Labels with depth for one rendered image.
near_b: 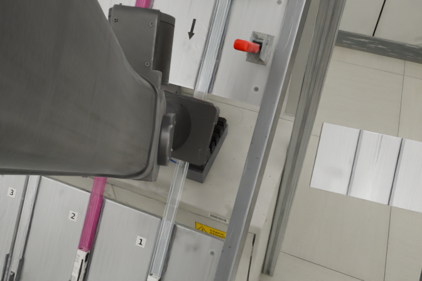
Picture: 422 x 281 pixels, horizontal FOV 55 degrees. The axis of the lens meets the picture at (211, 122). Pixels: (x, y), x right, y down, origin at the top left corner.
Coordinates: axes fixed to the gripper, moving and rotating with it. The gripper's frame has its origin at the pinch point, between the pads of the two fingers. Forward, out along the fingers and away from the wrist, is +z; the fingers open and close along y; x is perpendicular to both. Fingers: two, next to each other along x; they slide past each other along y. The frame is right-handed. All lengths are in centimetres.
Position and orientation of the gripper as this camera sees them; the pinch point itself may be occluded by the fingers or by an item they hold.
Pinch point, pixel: (192, 121)
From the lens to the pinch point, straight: 51.7
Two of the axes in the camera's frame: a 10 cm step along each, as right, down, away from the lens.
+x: -2.5, 9.6, 1.0
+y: -9.3, -2.7, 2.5
